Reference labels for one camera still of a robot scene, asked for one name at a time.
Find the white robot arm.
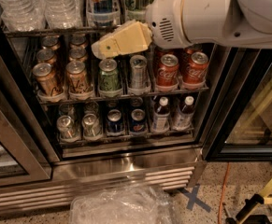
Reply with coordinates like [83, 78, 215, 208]
[92, 0, 272, 60]

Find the blue silver redbull can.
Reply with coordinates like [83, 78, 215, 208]
[89, 0, 112, 26]

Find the front silver slim can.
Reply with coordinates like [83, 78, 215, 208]
[130, 55, 147, 89]

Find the front left coca-cola can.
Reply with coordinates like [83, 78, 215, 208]
[156, 54, 179, 87]

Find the front green can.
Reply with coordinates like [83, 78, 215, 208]
[99, 59, 121, 91]

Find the gold can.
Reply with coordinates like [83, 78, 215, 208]
[65, 61, 91, 94]
[69, 35, 88, 49]
[33, 63, 64, 97]
[36, 49, 57, 66]
[41, 36, 61, 50]
[69, 48, 88, 63]

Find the middle right coca-cola can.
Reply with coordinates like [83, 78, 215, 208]
[181, 44, 202, 63]

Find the front right coca-cola can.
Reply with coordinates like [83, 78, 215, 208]
[182, 51, 209, 84]

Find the back left gold can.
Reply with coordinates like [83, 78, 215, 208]
[41, 36, 61, 50]

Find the bottom right pepsi can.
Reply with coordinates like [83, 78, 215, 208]
[131, 109, 146, 133]

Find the pepsi can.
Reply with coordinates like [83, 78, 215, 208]
[107, 109, 123, 133]
[131, 109, 146, 133]

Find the middle left gold can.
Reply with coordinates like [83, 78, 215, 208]
[36, 49, 57, 66]

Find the bottom left pepsi can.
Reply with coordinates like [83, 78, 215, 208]
[107, 109, 123, 133]

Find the front left gold can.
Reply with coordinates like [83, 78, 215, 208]
[33, 63, 64, 97]

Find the bottom left silver can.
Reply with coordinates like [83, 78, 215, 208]
[57, 115, 78, 139]

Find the stainless steel fridge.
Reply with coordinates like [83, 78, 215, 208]
[0, 0, 272, 217]

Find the left glass fridge door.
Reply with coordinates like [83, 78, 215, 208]
[0, 72, 52, 189]

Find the right clear water bottle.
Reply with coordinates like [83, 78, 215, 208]
[44, 0, 82, 29]

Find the clear water bottle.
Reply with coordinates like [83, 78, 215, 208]
[44, 0, 82, 29]
[0, 0, 45, 32]

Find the left dark drink bottle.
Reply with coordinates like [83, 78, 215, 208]
[152, 96, 170, 132]

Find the dark drink bottle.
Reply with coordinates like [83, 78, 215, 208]
[172, 96, 194, 130]
[152, 96, 170, 132]

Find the right dark drink bottle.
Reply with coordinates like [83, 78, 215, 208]
[172, 96, 194, 130]

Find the left clear water bottle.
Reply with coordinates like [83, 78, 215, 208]
[0, 0, 45, 32]

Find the right open glass door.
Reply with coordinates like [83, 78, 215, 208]
[203, 49, 272, 161]

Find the clear plastic bag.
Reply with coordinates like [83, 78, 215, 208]
[69, 185, 181, 224]

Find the blue tape cross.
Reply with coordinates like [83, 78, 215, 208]
[179, 184, 211, 213]

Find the yellow black stand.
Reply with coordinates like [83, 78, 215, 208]
[226, 178, 272, 224]

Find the orange cable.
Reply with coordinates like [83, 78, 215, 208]
[217, 161, 232, 224]

